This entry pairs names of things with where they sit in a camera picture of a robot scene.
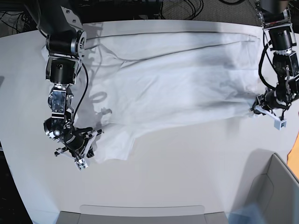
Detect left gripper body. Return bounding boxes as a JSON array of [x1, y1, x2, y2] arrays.
[[250, 91, 290, 119]]

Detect blue blurred object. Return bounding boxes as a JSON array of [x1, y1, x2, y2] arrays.
[[228, 203, 265, 224]]

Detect grey tray front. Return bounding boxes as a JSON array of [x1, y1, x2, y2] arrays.
[[56, 205, 228, 224]]

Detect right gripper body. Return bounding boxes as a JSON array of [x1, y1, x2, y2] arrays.
[[54, 127, 103, 160]]

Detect grey box right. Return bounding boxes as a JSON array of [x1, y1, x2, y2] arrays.
[[246, 154, 299, 224]]

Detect white T-shirt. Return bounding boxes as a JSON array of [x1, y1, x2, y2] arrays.
[[41, 23, 262, 165]]

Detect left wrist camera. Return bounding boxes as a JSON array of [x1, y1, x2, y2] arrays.
[[274, 118, 287, 130]]

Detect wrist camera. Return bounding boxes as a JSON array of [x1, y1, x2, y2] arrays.
[[75, 158, 89, 170], [274, 118, 287, 130]]

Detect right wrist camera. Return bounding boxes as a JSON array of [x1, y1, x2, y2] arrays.
[[75, 158, 89, 170]]

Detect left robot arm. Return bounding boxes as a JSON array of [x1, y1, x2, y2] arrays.
[[251, 0, 299, 115]]

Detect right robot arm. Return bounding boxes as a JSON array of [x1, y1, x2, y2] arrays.
[[24, 0, 100, 165]]

